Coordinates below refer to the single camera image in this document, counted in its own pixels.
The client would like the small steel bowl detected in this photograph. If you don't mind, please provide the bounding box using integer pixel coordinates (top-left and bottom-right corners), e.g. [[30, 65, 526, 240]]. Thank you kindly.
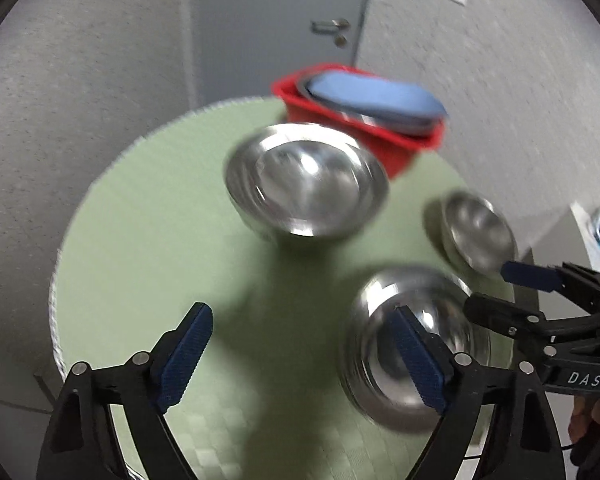
[[441, 190, 518, 278]]

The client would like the wide steel bowl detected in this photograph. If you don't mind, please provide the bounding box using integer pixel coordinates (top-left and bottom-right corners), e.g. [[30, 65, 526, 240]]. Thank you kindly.
[[339, 264, 491, 434]]

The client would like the large steel bowl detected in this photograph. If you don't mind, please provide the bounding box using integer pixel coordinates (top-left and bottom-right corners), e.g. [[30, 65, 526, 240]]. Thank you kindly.
[[223, 122, 390, 244]]

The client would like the blue plastic plate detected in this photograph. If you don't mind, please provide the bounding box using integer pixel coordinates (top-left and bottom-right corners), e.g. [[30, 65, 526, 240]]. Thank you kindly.
[[306, 70, 448, 120]]

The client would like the person's right hand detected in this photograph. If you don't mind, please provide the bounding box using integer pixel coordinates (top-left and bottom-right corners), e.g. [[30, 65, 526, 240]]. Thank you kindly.
[[567, 393, 600, 456]]

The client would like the red plastic basin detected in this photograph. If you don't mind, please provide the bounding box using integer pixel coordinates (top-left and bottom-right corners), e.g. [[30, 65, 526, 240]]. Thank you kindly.
[[271, 64, 445, 179]]

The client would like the green checkered tablecloth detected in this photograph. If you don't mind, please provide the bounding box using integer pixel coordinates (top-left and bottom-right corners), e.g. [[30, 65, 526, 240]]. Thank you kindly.
[[47, 95, 516, 480]]

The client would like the grey door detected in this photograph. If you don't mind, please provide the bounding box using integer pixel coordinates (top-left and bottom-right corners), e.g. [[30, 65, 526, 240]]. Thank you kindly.
[[192, 0, 368, 105]]

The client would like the metal door handle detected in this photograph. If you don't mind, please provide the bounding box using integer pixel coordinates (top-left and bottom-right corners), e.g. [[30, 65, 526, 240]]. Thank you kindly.
[[311, 18, 351, 49]]

